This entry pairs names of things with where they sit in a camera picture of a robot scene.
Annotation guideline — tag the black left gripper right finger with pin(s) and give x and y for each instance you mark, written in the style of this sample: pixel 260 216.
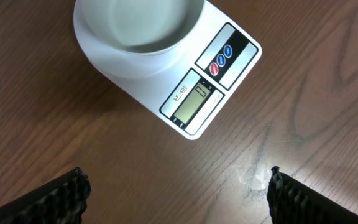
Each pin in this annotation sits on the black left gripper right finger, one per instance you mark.
pixel 291 202

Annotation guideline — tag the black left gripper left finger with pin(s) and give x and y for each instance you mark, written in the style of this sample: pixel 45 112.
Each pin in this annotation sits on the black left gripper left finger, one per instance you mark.
pixel 60 201

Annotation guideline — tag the white digital kitchen scale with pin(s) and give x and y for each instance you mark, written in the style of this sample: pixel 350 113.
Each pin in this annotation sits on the white digital kitchen scale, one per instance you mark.
pixel 187 85

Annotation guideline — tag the grey round bowl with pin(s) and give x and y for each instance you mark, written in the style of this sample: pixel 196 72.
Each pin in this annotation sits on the grey round bowl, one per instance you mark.
pixel 142 26

